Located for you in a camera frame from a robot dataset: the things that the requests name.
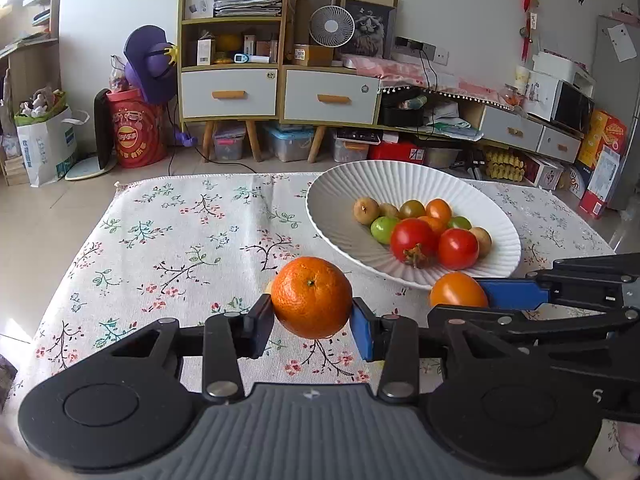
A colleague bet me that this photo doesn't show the grey refrigerator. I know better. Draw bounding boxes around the grey refrigerator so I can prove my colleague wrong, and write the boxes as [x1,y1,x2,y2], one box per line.
[591,14,640,211]

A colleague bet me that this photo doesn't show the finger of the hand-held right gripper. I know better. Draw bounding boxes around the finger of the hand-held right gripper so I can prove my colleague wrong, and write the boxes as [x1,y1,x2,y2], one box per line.
[427,304,640,347]
[474,254,640,311]

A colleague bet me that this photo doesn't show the pile of papers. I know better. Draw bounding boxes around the pile of papers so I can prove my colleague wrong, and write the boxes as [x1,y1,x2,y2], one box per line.
[425,102,483,141]

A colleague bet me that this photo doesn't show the black microwave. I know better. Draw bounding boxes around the black microwave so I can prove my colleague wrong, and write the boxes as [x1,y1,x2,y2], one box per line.
[552,80,596,136]

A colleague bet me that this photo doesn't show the clear plastic storage box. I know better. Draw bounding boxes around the clear plastic storage box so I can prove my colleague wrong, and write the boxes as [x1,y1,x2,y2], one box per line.
[212,122,247,162]

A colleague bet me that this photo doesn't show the wall socket strip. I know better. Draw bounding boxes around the wall socket strip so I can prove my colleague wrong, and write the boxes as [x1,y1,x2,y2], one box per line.
[395,36,449,65]

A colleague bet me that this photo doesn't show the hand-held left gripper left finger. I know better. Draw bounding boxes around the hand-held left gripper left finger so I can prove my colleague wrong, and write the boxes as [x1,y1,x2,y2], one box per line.
[65,294,275,403]

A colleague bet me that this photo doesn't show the white appliance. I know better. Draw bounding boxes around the white appliance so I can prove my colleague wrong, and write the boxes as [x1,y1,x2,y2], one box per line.
[522,52,596,121]

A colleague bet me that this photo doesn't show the pale oval base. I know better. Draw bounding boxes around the pale oval base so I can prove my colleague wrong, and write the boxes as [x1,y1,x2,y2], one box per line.
[65,155,115,182]

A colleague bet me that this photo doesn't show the red snack bucket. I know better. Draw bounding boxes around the red snack bucket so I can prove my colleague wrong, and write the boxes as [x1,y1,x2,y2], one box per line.
[106,87,168,168]

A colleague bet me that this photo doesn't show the black tripod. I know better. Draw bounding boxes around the black tripod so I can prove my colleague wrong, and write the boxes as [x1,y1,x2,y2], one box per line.
[450,155,488,181]

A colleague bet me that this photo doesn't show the black upright panel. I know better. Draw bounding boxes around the black upright panel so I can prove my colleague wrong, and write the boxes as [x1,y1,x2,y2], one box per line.
[93,88,116,171]

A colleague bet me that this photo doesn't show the white paper shopping bag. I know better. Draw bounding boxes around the white paper shopping bag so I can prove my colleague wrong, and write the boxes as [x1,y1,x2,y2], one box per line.
[16,105,90,188]

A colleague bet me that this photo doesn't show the yellow-green tomato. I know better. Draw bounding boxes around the yellow-green tomato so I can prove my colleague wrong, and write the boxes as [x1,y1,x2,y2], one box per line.
[398,199,427,221]

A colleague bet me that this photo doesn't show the framed cat picture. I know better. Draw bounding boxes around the framed cat picture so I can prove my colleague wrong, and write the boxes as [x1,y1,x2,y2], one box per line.
[335,0,399,60]

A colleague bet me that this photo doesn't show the floral tablecloth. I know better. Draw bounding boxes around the floral tablecloth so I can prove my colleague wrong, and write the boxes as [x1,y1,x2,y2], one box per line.
[2,172,640,466]

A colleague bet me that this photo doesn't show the red box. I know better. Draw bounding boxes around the red box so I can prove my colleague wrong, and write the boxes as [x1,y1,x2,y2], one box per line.
[369,141,426,166]

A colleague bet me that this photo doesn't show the white cardboard box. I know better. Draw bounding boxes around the white cardboard box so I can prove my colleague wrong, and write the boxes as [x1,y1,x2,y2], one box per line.
[525,152,566,191]

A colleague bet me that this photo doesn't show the tall wooden cabinet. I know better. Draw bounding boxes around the tall wooden cabinet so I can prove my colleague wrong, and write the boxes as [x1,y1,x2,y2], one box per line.
[177,0,291,163]

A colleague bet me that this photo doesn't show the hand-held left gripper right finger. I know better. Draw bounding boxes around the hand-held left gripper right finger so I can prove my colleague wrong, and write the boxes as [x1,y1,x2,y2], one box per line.
[350,297,551,403]

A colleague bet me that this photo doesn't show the black lidded storage box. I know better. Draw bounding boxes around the black lidded storage box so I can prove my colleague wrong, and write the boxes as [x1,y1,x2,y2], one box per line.
[332,130,381,163]

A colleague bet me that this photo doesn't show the yellow egg cartons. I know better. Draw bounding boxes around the yellow egg cartons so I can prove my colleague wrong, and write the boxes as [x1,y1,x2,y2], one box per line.
[482,147,526,181]

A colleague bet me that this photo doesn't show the wooden bookshelf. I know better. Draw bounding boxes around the wooden bookshelf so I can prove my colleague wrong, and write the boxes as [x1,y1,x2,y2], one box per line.
[0,0,63,186]

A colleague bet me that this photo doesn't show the red tomato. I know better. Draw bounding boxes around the red tomato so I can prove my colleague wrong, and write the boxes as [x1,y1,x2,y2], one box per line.
[390,218,441,269]
[437,228,480,271]

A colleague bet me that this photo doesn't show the glass jar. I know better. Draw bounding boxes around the glass jar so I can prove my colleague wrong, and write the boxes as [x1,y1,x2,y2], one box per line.
[502,84,526,110]

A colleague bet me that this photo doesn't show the green bag with plush toys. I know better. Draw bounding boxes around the green bag with plush toys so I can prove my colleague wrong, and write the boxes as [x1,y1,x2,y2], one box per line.
[14,87,68,127]

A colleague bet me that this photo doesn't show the pink patterned cloth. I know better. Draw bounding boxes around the pink patterned cloth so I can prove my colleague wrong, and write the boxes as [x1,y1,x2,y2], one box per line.
[342,55,516,111]

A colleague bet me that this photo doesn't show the white drawer with orange handle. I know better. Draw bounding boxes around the white drawer with orange handle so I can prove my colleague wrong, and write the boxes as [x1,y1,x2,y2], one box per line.
[283,69,381,126]
[181,69,278,118]

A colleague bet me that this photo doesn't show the blue lidded storage box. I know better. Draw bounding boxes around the blue lidded storage box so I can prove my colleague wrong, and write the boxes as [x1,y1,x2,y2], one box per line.
[264,125,315,162]

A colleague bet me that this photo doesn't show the red yellow carton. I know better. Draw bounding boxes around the red yellow carton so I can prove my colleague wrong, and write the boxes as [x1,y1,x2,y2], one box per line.
[575,110,628,218]

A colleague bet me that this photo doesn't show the purple hat toy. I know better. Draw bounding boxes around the purple hat toy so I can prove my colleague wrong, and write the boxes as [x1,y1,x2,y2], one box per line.
[123,25,179,103]

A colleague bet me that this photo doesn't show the stack of papers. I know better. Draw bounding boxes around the stack of papers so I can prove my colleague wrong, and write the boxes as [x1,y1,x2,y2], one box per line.
[214,0,283,17]

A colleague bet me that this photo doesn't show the long low wooden cabinet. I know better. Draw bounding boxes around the long low wooden cabinet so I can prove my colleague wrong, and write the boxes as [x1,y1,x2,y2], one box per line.
[377,85,583,163]

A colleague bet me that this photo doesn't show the yellow round object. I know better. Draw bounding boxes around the yellow round object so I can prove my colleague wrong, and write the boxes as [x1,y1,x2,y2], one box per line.
[216,35,243,61]

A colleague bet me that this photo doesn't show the brown cardboard box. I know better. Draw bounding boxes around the brown cardboard box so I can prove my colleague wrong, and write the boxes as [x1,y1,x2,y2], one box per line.
[292,45,335,67]

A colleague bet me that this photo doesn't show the white carton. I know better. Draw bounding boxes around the white carton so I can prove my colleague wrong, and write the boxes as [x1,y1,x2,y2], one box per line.
[196,35,216,66]

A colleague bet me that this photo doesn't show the cardboard tube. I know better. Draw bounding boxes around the cardboard tube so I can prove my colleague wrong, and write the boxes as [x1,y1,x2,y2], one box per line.
[295,0,311,48]

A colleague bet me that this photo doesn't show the small white fan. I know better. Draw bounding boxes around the small white fan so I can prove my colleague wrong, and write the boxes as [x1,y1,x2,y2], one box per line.
[309,6,356,63]

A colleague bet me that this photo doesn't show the white ribbed plate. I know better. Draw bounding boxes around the white ribbed plate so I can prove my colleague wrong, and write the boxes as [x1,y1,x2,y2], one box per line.
[305,160,522,291]

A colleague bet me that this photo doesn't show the white product box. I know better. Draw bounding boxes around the white product box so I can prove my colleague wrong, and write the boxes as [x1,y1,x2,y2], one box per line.
[184,0,216,20]

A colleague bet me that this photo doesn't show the orange tomato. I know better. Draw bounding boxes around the orange tomato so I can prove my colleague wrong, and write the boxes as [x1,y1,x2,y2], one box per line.
[425,198,453,224]
[429,271,490,309]

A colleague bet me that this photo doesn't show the orange mandarin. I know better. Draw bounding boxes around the orange mandarin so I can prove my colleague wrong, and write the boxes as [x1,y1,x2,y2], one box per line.
[417,216,448,236]
[270,256,353,340]

